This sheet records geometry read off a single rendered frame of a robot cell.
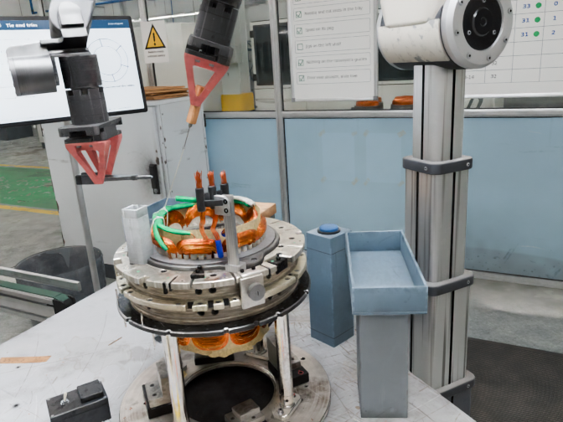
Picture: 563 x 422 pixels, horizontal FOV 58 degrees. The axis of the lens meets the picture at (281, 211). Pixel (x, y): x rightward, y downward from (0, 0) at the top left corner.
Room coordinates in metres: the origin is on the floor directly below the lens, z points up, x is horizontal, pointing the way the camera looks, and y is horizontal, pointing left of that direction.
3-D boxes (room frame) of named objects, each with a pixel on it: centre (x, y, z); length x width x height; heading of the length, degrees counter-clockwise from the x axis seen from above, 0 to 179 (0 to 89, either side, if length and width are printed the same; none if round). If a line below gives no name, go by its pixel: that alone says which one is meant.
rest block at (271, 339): (0.86, 0.01, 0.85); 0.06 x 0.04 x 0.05; 25
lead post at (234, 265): (0.69, 0.07, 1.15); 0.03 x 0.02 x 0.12; 61
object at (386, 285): (0.79, -0.16, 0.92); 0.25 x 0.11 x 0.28; 174
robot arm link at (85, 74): (0.83, 0.31, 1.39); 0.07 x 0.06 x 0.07; 116
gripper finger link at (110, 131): (0.83, 0.30, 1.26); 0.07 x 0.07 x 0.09; 84
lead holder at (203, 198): (0.69, 0.09, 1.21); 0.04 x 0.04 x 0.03; 69
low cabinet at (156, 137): (3.42, 1.01, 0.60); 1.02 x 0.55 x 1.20; 62
